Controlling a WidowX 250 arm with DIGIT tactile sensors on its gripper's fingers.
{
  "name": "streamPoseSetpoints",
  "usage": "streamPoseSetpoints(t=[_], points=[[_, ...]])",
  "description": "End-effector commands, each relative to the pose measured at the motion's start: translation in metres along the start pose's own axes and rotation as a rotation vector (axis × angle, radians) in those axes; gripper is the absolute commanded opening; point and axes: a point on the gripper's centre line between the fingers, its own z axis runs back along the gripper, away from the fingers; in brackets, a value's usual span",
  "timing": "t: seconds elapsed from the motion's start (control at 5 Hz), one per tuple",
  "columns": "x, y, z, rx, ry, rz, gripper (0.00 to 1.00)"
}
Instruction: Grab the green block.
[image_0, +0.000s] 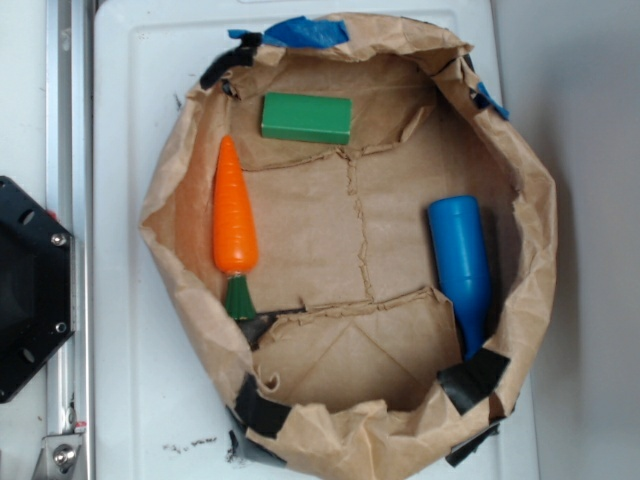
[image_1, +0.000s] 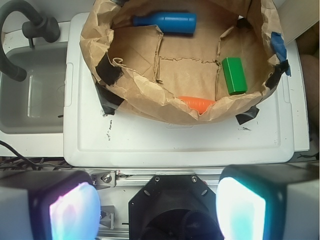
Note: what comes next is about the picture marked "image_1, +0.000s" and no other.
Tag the orange toy carrot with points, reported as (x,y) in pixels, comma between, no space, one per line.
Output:
(199,104)

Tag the green rectangular block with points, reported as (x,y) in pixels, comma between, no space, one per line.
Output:
(234,75)

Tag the blue plastic bottle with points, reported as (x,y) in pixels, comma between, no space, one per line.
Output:
(169,22)

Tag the aluminium extrusion rail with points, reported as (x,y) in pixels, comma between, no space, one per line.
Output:
(111,177)

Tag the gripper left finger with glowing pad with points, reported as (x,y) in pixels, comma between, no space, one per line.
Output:
(48,205)

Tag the grey sink basin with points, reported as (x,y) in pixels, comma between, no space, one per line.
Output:
(35,105)

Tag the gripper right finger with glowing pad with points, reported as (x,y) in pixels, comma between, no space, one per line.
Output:
(269,202)

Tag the black octagonal mount plate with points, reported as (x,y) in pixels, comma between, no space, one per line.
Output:
(174,207)

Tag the white plastic bin lid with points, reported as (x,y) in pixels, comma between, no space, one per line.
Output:
(123,140)

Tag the brown paper bag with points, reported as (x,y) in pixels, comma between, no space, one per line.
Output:
(143,71)

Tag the dark grey faucet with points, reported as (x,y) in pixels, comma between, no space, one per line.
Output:
(38,26)

